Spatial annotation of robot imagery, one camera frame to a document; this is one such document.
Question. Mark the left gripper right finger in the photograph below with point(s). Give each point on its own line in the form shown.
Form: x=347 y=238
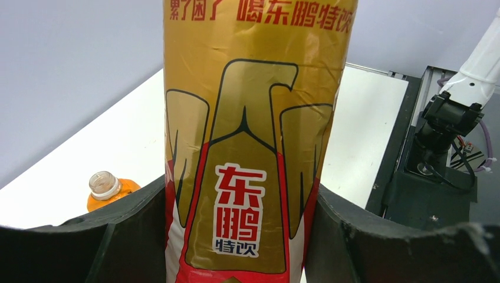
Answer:
x=350 y=244

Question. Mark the orange blue label bottle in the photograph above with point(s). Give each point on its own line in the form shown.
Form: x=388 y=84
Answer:
x=105 y=188

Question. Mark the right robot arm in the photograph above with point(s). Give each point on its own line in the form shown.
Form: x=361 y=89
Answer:
x=457 y=108

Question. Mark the gold red label bottle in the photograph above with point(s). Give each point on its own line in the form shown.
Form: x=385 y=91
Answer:
x=250 y=94

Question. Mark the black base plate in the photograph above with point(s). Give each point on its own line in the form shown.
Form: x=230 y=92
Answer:
x=415 y=186

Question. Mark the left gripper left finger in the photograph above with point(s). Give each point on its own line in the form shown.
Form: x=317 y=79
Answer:
x=121 y=242

